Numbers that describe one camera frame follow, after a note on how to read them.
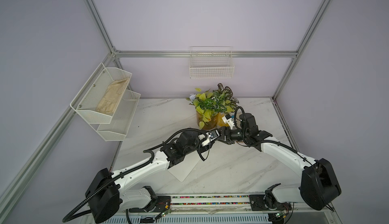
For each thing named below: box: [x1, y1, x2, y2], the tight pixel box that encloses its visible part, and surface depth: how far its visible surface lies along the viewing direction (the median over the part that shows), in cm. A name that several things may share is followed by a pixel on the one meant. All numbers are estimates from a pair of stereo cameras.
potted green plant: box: [186, 83, 240, 130], surface depth 88 cm
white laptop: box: [167, 150, 202, 183], surface depth 84 cm
